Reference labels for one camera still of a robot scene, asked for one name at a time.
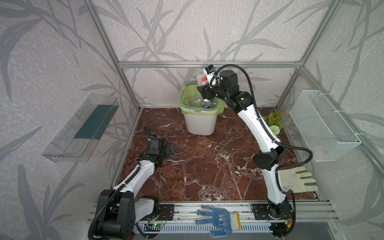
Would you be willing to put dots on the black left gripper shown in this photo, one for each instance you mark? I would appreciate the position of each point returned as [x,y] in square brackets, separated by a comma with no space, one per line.
[165,147]

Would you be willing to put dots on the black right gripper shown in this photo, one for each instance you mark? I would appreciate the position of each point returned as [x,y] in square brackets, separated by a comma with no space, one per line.
[205,92]

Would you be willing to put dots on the blue label bottle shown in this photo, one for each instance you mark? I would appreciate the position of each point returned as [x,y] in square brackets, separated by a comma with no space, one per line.
[208,105]

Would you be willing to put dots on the guava juice bottle red label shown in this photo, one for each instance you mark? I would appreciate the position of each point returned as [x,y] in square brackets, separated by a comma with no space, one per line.
[203,79]

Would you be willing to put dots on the clear unlabelled bottle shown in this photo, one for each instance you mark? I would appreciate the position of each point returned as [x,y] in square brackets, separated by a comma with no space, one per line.
[194,102]

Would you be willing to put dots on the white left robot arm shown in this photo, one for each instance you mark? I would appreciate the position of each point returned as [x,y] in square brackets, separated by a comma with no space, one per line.
[126,195]

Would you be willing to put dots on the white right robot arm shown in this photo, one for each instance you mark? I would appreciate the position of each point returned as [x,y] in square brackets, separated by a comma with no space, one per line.
[244,105]

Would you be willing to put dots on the green bin liner bag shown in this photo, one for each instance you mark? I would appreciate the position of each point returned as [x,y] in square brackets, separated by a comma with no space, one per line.
[190,90]

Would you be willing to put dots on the white plastic trash bin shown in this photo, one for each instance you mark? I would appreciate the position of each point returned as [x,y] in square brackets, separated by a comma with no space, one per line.
[203,125]

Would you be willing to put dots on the potted artificial flower plant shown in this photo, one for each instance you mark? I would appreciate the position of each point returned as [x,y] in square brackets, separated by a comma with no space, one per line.
[273,120]

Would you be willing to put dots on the green circuit board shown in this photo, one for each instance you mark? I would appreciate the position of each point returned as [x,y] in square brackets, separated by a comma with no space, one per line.
[154,226]

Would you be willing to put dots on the blue dotted work glove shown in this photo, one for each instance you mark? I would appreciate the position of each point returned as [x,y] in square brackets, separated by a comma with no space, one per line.
[222,220]

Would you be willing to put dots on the beige striped oven mitt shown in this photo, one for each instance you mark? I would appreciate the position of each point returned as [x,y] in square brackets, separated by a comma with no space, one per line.
[299,180]

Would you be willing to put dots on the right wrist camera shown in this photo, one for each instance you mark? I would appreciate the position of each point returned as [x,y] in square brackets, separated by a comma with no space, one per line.
[210,69]

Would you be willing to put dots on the clear wall shelf tray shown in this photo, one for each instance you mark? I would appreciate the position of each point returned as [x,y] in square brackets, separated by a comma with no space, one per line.
[77,140]

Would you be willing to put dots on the white wire mesh basket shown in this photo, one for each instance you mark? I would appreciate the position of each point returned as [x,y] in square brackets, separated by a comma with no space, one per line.
[322,127]

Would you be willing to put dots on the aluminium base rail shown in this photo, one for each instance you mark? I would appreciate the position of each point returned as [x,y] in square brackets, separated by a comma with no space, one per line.
[150,218]

